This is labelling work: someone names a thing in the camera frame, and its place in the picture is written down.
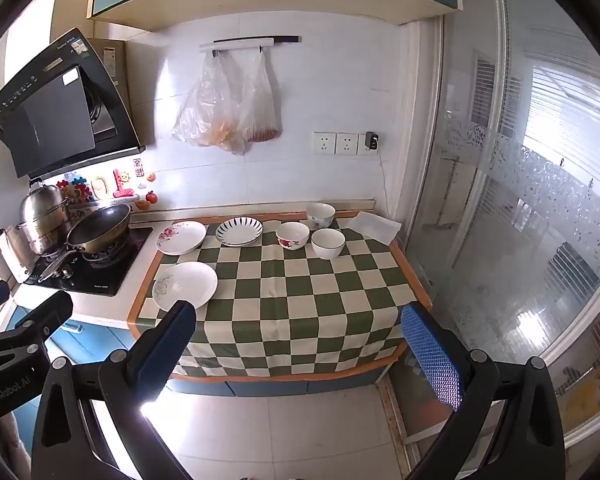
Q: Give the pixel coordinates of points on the black gas stove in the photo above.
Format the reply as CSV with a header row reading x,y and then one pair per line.
x,y
107,276

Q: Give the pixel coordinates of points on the white wall socket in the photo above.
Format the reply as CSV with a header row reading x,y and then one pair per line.
x,y
324,143
347,144

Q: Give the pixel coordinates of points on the clear plastic bag with oranges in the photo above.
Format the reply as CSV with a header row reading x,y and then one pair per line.
x,y
205,110

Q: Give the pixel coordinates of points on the white plate with black stripes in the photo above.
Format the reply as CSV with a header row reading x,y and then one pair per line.
x,y
239,231

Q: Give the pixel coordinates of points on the plain white bowl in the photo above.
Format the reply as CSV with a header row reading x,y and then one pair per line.
x,y
327,242

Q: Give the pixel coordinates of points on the clear plastic bag with red food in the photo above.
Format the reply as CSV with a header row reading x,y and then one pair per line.
x,y
260,110

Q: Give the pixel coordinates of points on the white plate with faint pattern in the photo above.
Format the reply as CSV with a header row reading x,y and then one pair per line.
x,y
185,285

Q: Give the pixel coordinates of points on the white plastic container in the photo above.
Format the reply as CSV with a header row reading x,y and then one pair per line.
x,y
12,255

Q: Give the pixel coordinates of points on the green white checkered tablecloth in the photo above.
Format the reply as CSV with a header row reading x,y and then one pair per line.
x,y
300,310

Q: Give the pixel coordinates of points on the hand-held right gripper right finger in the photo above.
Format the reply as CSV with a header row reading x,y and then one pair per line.
x,y
430,355

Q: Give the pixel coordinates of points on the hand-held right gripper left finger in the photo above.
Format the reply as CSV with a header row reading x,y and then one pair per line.
x,y
165,355

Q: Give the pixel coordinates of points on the frosted glass sliding door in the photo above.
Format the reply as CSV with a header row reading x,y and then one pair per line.
x,y
530,210

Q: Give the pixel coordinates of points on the black white wall hook rail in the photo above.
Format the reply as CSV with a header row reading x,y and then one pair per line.
x,y
250,42

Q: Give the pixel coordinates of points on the steel steamer pot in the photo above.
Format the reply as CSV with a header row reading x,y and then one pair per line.
x,y
42,220

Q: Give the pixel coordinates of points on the black range hood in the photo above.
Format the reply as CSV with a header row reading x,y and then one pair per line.
x,y
55,110

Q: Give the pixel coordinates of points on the black plug adapter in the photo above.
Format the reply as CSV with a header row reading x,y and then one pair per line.
x,y
371,141

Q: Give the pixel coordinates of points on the white bowl with blue pattern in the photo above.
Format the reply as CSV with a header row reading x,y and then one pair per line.
x,y
321,214

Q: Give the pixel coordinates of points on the row of colourful wall stickers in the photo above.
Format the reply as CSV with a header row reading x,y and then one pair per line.
x,y
122,185

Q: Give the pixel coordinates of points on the white folded cloth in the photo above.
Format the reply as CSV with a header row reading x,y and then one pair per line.
x,y
375,226

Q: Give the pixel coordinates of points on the white plate with pink flowers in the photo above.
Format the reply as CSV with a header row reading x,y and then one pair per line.
x,y
180,237

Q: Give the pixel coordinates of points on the white bowl with red flowers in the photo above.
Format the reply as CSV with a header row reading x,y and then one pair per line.
x,y
292,235

